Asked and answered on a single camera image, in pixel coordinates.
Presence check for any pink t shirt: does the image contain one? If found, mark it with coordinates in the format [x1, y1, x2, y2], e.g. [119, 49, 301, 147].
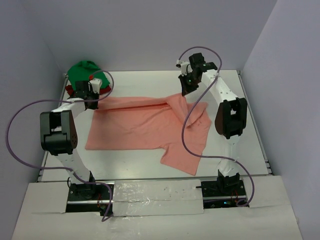
[85, 93, 212, 176]

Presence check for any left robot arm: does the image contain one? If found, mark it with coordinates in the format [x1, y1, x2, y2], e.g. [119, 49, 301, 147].
[40, 78, 102, 200]

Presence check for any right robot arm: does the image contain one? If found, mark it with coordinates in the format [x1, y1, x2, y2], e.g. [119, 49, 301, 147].
[176, 53, 248, 196]

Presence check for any red folded t shirt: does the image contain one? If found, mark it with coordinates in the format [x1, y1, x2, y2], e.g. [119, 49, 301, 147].
[65, 84, 111, 97]

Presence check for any green folded t shirt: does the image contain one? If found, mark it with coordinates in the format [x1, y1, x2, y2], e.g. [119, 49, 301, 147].
[67, 60, 111, 94]

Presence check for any silver taped panel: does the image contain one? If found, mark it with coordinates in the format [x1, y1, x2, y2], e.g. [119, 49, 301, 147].
[112, 179, 204, 217]

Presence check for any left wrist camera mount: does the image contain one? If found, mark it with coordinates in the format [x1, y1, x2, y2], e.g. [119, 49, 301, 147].
[88, 75, 103, 95]

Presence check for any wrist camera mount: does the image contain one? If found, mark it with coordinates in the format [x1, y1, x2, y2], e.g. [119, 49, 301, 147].
[88, 75, 103, 95]
[176, 59, 193, 76]

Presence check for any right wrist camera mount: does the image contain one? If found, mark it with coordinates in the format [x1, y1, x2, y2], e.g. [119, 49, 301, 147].
[176, 59, 193, 76]

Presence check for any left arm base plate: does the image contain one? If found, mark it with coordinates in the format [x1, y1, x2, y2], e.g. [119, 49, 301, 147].
[65, 183, 114, 217]

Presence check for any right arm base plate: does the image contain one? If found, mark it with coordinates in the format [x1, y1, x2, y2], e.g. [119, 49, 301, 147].
[196, 180, 247, 209]

